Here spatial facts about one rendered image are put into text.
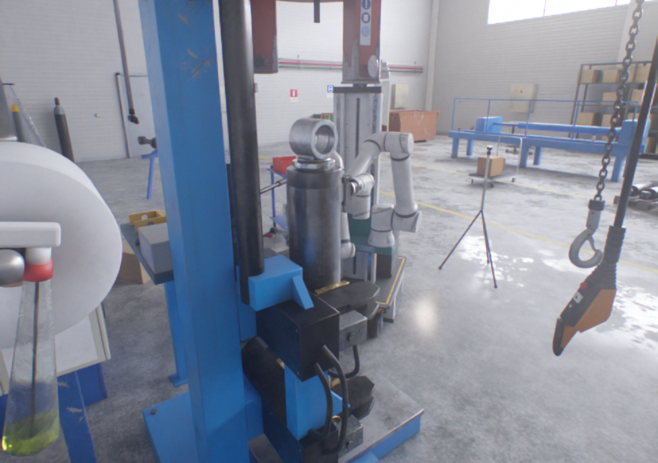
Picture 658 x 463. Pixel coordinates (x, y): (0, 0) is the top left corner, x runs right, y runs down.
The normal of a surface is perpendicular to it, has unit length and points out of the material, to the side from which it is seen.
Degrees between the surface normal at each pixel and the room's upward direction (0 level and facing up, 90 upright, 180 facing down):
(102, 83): 90
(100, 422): 0
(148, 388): 0
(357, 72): 90
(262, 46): 90
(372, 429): 0
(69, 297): 90
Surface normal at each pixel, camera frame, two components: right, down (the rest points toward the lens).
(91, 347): 0.58, 0.25
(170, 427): 0.00, -0.95
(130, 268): -0.36, 0.28
